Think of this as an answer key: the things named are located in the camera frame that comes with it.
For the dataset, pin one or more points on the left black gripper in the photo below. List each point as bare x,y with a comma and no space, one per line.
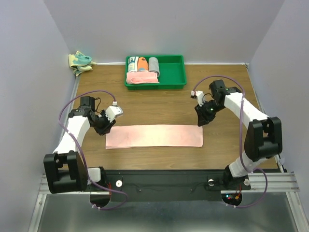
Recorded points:
107,127

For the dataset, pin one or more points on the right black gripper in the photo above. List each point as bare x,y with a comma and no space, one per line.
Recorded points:
203,118

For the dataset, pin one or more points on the pink towel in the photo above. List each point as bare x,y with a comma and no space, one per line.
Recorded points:
154,136
135,78

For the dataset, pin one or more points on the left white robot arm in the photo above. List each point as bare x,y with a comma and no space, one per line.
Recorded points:
65,168

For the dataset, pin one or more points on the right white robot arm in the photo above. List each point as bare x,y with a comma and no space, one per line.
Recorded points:
263,139

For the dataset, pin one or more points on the green plastic tray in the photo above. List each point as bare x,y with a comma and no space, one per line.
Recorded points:
172,74

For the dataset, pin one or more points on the pink rolled towel in tray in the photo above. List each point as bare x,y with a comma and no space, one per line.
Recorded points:
135,78

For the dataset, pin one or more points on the white green rolled towel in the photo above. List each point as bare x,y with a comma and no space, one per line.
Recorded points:
132,64

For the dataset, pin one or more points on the yellow green crumpled towel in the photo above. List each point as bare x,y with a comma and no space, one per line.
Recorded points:
80,63

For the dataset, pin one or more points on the orange rolled towel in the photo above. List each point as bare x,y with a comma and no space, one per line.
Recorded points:
142,64

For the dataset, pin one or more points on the grey rolled towel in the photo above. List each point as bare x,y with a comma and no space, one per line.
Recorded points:
153,65

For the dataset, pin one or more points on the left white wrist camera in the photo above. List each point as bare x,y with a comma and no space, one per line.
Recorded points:
113,111

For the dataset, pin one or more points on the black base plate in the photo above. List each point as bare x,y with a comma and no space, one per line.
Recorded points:
165,186

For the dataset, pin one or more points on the aluminium frame rail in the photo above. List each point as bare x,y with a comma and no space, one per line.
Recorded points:
183,155

